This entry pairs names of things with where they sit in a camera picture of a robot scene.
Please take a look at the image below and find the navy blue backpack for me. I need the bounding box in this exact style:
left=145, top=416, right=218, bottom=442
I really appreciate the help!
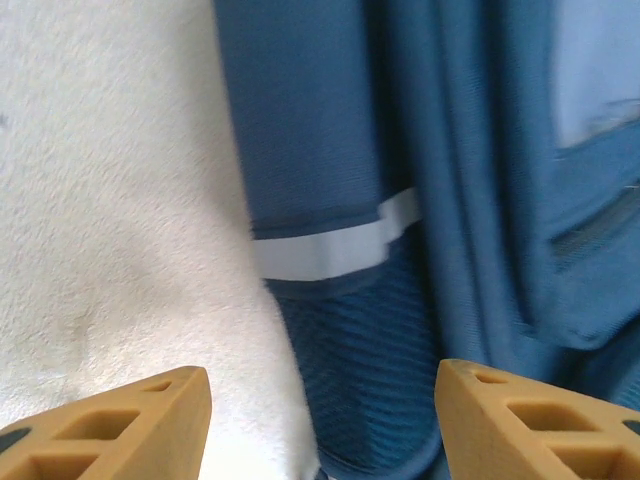
left=212, top=0, right=640, bottom=480

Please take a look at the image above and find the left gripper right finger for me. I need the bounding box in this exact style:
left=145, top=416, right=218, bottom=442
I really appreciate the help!
left=433, top=358, right=640, bottom=480

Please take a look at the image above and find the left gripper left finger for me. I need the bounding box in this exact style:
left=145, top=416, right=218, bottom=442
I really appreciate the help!
left=0, top=365, right=214, bottom=480

